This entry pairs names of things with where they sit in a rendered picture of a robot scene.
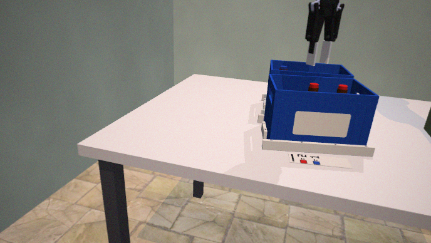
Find blue crate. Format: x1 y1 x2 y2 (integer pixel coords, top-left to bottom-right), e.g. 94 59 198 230
269 60 347 78
264 74 371 145

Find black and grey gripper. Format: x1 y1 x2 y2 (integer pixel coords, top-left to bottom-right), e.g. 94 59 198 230
305 0 345 66

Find white paper pick list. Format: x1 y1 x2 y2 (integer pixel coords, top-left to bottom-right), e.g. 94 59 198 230
288 153 352 168

